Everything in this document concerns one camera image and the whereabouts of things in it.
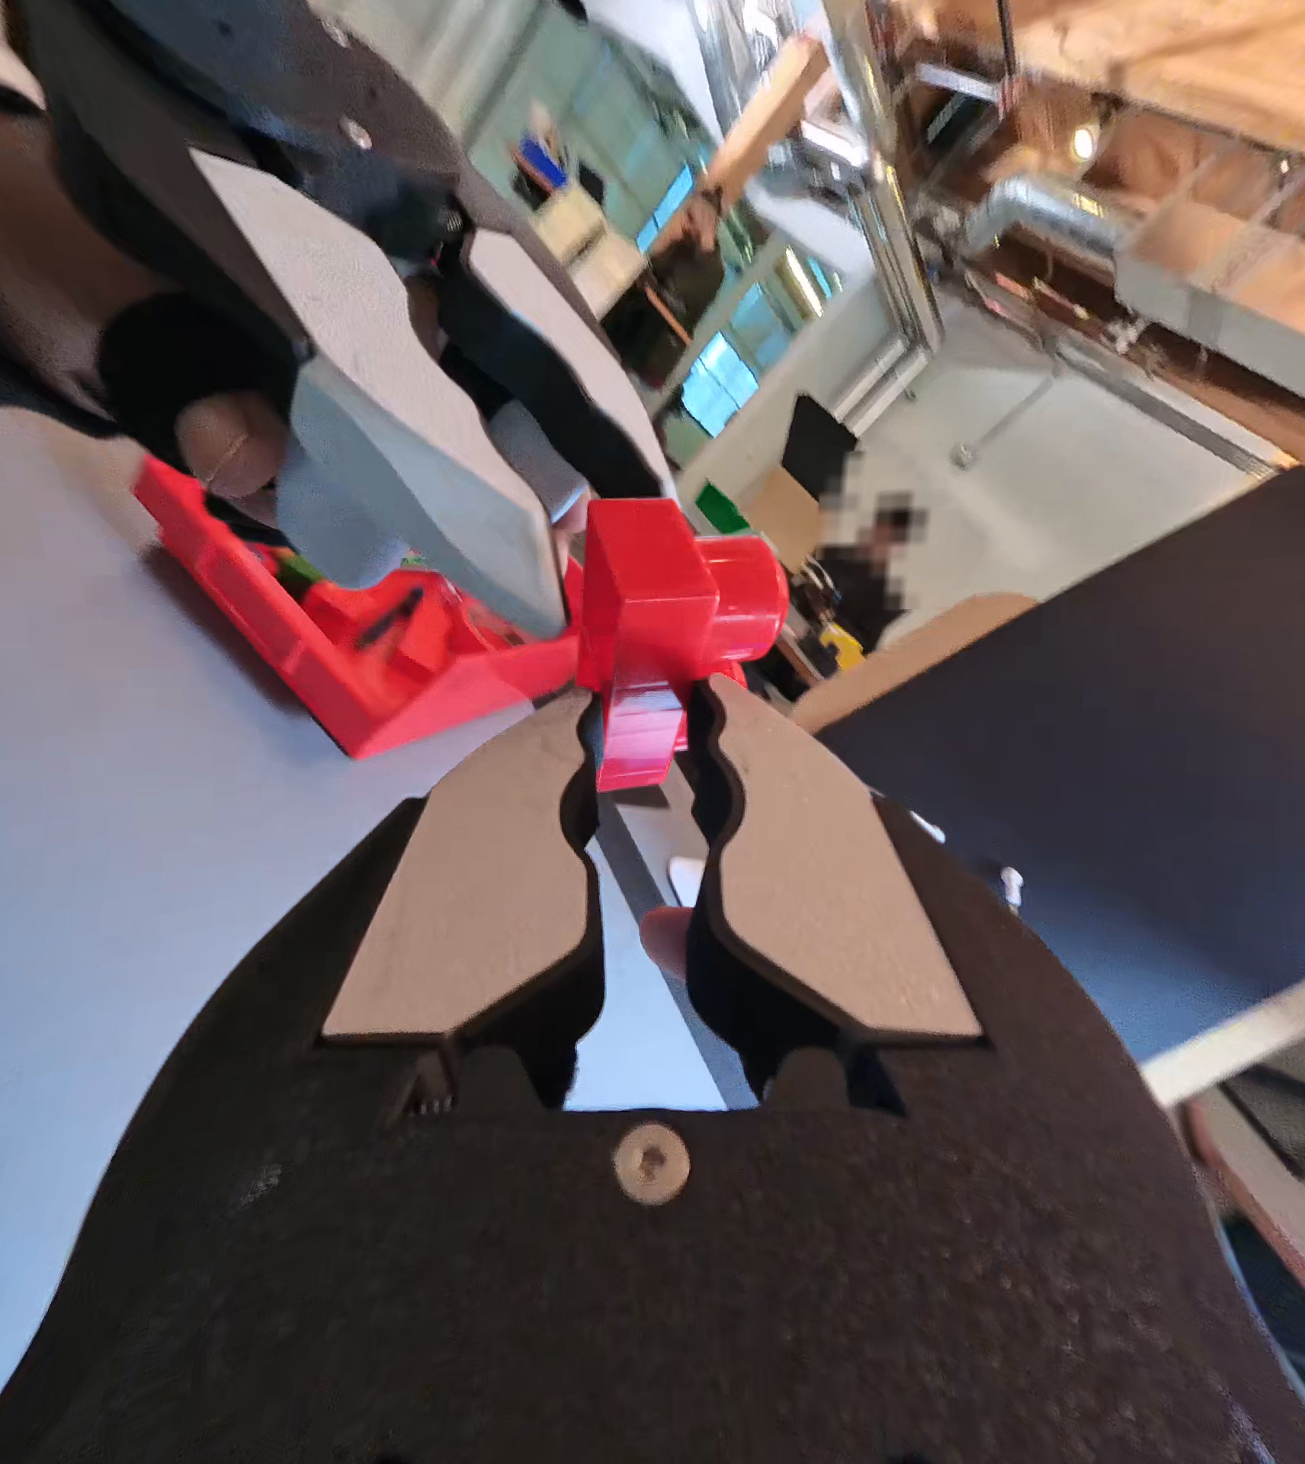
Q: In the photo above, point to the silver ventilation duct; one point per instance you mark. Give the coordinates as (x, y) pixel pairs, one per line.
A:
(1041, 223)

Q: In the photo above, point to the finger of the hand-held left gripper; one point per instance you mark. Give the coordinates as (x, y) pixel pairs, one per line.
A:
(378, 400)
(595, 354)

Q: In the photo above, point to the person's left hand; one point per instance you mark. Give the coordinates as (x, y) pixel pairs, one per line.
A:
(23, 252)

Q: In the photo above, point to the black board book stand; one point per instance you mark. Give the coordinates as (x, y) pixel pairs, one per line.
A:
(1121, 743)
(819, 441)

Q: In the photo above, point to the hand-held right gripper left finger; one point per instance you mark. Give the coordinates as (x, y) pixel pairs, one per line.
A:
(457, 903)

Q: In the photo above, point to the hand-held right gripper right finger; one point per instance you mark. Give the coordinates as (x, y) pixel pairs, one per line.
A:
(823, 903)

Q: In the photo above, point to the red plastic block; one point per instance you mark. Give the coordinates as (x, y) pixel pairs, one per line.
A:
(653, 595)

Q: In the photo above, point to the green storage bin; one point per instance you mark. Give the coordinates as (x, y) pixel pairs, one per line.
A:
(721, 509)

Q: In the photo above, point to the red storage bin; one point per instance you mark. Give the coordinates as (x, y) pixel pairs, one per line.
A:
(378, 697)

